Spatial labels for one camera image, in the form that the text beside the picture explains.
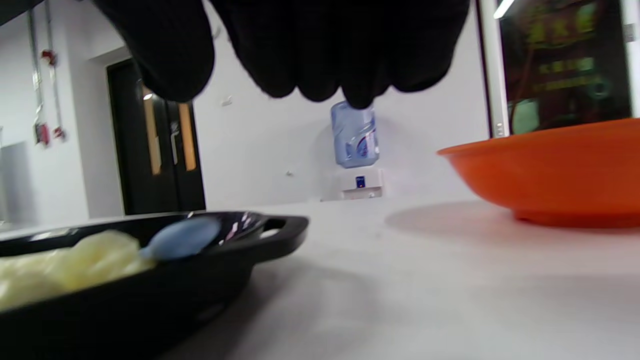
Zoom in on person's right hand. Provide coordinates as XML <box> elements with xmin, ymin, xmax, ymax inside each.
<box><xmin>90</xmin><ymin>0</ymin><xmax>471</xmax><ymax>110</ymax></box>

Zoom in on orange plastic bowl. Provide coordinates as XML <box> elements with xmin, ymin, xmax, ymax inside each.
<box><xmin>437</xmin><ymin>118</ymin><xmax>640</xmax><ymax>229</ymax></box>

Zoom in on pale yellow dumpling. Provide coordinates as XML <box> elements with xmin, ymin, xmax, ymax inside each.
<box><xmin>50</xmin><ymin>229</ymin><xmax>156</xmax><ymax>293</ymax></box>
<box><xmin>0</xmin><ymin>260</ymin><xmax>71</xmax><ymax>312</ymax></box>

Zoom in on black frying pan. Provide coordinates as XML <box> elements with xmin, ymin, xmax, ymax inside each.
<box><xmin>0</xmin><ymin>210</ymin><xmax>310</xmax><ymax>360</ymax></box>

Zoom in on blue dessert shovel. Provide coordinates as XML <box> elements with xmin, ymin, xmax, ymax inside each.
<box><xmin>140</xmin><ymin>216</ymin><xmax>223</xmax><ymax>262</ymax></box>

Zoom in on grey pipes with red valves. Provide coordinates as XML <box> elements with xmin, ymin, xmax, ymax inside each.
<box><xmin>27</xmin><ymin>7</ymin><xmax>68</xmax><ymax>148</ymax></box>

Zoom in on white framed dark poster board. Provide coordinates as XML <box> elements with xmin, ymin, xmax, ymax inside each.
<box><xmin>477</xmin><ymin>0</ymin><xmax>640</xmax><ymax>138</ymax></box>

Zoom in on blue jug on dispenser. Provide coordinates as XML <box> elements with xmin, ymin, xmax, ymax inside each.
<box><xmin>330</xmin><ymin>100</ymin><xmax>380</xmax><ymax>169</ymax></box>

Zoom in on black double door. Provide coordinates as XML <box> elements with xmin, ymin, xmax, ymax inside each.
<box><xmin>106</xmin><ymin>59</ymin><xmax>207</xmax><ymax>216</ymax></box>

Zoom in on white water dispenser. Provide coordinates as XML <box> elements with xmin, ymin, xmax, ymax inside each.
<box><xmin>320</xmin><ymin>168</ymin><xmax>385</xmax><ymax>202</ymax></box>

